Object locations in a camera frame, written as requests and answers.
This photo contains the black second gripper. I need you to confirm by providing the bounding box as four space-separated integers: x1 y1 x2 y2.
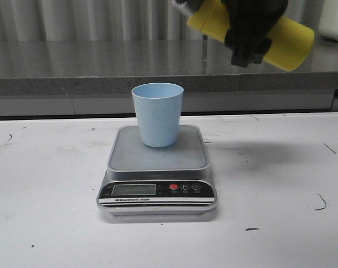
222 0 288 68

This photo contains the light blue plastic cup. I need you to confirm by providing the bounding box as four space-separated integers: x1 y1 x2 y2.
132 83 184 147

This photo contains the yellow squeeze bottle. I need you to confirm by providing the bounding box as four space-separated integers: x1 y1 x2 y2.
173 1 315 71

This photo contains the grey stone counter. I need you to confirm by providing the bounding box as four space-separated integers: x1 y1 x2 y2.
0 40 338 117

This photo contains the silver electronic kitchen scale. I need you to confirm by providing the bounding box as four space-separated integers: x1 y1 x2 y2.
97 125 217 216

